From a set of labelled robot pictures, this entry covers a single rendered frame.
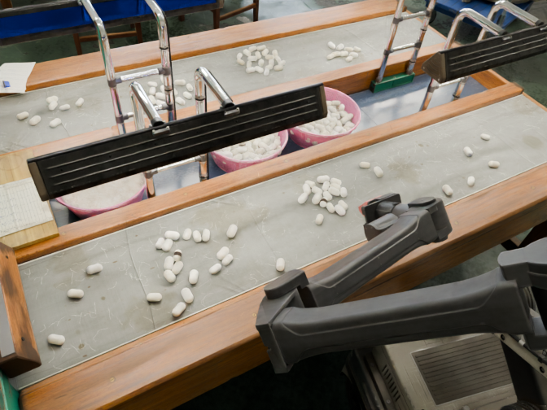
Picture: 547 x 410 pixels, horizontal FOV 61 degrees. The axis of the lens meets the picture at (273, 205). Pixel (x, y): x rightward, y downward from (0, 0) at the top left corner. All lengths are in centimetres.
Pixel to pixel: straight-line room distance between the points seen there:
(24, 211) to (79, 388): 49
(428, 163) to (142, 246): 89
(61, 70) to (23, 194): 58
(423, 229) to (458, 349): 64
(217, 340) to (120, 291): 26
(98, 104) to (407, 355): 122
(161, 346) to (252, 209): 45
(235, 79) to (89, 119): 52
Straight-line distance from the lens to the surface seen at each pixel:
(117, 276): 117
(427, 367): 143
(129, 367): 103
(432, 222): 93
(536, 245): 58
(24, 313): 108
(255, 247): 119
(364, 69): 183
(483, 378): 149
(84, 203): 134
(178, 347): 103
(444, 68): 131
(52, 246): 123
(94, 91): 171
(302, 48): 195
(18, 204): 133
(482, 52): 141
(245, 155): 141
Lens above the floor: 170
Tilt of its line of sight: 48 degrees down
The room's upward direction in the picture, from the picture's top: 7 degrees clockwise
